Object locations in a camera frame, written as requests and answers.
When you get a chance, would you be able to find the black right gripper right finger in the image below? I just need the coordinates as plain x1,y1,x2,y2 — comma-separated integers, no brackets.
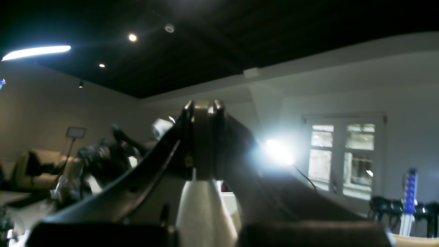
208,101,393,247

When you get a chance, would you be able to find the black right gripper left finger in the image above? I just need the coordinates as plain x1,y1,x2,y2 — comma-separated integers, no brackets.
26,101,210,247

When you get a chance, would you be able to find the white printed t-shirt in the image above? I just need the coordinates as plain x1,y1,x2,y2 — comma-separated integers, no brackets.
176,180,241,247

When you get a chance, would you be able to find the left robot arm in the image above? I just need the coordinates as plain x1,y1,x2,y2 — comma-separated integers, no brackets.
47,117,176,210

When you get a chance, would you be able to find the window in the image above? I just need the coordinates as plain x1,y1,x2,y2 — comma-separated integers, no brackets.
302,113,387,203

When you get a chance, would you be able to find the beige sofa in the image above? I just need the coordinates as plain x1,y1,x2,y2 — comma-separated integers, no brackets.
10,148,78,192

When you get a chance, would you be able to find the blue white stand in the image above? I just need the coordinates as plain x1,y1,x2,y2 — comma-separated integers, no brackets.
399,167,418,236

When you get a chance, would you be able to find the ceiling light strip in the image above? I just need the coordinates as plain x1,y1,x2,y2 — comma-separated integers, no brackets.
1,45,72,61

